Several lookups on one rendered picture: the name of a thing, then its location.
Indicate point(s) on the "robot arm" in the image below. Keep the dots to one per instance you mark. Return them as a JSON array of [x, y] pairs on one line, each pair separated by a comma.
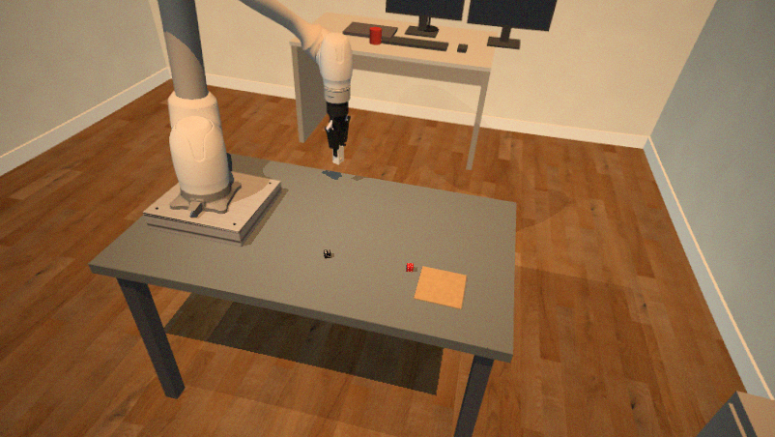
[[196, 144]]

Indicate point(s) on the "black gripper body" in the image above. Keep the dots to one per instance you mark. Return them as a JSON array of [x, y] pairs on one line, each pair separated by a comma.
[[337, 111]]

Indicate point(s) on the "orange flat mat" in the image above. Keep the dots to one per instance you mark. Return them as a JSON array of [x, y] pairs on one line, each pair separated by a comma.
[[440, 287]]

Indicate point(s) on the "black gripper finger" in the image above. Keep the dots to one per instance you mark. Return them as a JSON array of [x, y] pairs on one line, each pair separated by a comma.
[[344, 131], [333, 137]]

